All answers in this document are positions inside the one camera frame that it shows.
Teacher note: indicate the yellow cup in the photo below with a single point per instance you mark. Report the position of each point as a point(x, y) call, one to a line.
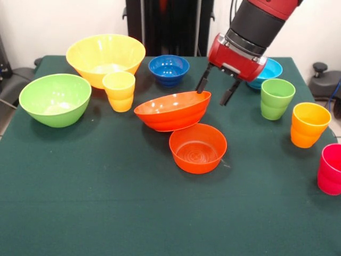
point(120, 96)

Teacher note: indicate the orange cup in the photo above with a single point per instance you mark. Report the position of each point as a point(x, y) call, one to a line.
point(306, 130)

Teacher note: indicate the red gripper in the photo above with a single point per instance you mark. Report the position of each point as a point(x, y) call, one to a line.
point(231, 60)

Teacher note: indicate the grey base foot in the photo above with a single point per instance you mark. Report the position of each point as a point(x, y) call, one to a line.
point(322, 85)
point(16, 85)

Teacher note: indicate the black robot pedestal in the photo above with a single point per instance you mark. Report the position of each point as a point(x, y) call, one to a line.
point(170, 26)

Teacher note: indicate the large shallow orange bowl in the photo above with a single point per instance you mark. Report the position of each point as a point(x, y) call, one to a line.
point(170, 112)

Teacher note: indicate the large yellow bowl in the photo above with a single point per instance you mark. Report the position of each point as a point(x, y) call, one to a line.
point(104, 56)

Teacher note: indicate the green bowl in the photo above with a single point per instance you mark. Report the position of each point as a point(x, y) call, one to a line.
point(54, 104)

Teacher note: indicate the light blue bowl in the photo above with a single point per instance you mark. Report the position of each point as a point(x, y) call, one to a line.
point(270, 73)

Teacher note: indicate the pink cup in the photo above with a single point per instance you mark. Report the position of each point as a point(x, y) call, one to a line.
point(330, 173)

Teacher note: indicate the small orange bowl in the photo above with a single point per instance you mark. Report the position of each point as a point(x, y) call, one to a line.
point(198, 157)

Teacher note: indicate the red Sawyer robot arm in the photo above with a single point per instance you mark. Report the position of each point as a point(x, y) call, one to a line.
point(261, 21)

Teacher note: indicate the dark green tablecloth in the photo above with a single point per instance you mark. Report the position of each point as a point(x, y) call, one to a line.
point(170, 213)

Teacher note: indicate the dark blue bowl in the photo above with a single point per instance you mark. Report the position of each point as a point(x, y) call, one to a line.
point(168, 72)

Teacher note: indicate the green cup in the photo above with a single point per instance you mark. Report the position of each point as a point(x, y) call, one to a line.
point(275, 104)

